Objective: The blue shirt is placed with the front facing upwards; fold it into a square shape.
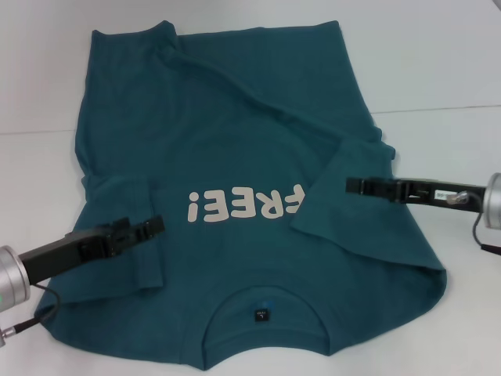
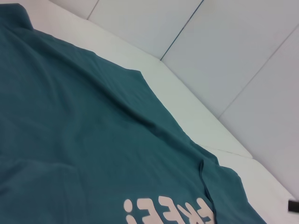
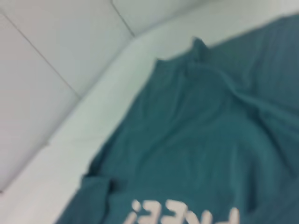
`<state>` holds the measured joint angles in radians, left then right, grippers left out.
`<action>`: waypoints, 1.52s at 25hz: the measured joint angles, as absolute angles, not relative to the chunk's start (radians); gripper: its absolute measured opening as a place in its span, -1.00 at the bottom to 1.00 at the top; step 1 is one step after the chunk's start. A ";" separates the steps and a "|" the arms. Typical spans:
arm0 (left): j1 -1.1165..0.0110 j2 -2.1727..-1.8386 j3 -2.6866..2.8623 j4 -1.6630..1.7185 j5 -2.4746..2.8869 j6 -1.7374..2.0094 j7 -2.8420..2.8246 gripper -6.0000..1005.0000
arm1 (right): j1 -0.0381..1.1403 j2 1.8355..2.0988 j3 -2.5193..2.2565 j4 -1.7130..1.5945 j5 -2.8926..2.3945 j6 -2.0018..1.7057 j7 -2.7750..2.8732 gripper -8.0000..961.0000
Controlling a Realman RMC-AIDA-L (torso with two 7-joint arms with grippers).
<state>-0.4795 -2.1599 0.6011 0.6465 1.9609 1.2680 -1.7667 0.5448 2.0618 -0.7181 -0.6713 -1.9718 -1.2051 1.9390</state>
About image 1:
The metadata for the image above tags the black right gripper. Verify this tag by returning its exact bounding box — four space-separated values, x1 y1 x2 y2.
345 176 487 215

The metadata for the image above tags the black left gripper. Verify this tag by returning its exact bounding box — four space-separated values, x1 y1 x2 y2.
18 215 167 287

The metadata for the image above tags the teal t-shirt with FREE! print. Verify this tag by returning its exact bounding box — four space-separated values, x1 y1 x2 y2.
34 19 449 352

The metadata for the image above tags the left arm cable with connector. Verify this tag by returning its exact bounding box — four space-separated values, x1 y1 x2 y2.
0 284 60 348

